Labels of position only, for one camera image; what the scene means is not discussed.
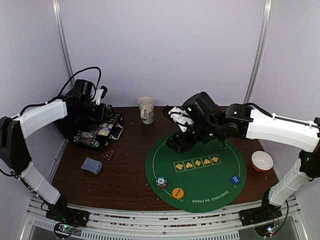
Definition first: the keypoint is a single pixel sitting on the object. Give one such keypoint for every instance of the right aluminium frame post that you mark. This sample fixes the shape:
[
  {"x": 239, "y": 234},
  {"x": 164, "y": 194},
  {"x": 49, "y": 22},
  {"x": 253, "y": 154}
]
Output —
[{"x": 260, "y": 51}]

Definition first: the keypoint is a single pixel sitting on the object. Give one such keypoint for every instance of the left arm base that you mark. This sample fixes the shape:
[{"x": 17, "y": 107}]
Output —
[{"x": 67, "y": 215}]

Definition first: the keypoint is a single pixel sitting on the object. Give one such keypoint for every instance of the aluminium front rail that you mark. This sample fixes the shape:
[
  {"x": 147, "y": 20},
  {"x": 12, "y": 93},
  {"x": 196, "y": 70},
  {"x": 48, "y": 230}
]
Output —
[{"x": 110, "y": 224}]

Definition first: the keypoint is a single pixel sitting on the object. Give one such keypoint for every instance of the blue small blind button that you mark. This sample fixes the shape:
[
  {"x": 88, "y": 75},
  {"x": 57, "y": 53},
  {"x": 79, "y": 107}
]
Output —
[{"x": 235, "y": 179}]

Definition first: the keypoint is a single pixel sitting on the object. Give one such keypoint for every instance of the round green poker mat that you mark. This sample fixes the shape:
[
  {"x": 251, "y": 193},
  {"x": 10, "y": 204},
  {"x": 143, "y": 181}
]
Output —
[{"x": 204, "y": 174}]

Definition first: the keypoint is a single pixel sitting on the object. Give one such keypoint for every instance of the red black triangle button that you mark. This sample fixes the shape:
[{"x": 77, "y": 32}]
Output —
[{"x": 108, "y": 155}]

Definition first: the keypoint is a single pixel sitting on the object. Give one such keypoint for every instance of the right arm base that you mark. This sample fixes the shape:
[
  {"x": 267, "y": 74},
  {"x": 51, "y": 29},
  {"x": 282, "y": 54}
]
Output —
[{"x": 265, "y": 212}]

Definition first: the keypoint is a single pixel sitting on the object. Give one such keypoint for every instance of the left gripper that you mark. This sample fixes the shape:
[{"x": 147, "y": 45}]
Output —
[{"x": 99, "y": 115}]

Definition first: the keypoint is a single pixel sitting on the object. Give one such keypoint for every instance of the aluminium frame post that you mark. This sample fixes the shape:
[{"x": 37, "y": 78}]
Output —
[
  {"x": 260, "y": 51},
  {"x": 62, "y": 37}
]

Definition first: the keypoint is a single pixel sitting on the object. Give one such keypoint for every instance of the poker chip stack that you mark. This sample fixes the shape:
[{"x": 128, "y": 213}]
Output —
[{"x": 161, "y": 182}]

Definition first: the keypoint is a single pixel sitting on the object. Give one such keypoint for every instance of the beige ceramic mug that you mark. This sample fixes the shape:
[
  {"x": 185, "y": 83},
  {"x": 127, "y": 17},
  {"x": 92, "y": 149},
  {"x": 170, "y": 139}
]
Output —
[{"x": 146, "y": 107}]

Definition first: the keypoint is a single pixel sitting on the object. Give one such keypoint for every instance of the white orange bowl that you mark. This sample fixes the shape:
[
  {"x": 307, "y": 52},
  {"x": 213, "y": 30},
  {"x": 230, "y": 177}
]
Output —
[{"x": 261, "y": 161}]

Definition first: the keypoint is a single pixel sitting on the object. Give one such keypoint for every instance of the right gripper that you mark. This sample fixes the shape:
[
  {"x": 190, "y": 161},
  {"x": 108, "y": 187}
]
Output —
[{"x": 180, "y": 136}]

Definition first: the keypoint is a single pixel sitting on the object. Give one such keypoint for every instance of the orange big blind button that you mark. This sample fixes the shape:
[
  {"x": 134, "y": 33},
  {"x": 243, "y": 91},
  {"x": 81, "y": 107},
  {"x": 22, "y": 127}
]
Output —
[{"x": 178, "y": 193}]

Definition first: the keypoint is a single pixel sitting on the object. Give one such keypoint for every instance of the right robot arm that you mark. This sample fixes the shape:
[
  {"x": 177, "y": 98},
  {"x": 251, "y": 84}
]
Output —
[{"x": 293, "y": 132}]

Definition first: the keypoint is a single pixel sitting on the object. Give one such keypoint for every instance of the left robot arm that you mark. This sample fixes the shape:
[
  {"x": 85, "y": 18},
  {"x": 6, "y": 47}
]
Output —
[{"x": 14, "y": 151}]

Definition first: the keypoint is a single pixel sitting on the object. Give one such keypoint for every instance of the black poker chip case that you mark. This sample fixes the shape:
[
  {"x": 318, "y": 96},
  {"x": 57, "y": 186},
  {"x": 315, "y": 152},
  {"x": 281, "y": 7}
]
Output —
[{"x": 90, "y": 133}]

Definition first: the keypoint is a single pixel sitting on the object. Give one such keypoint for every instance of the left aluminium frame post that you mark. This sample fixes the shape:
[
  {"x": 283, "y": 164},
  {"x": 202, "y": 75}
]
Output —
[{"x": 62, "y": 37}]

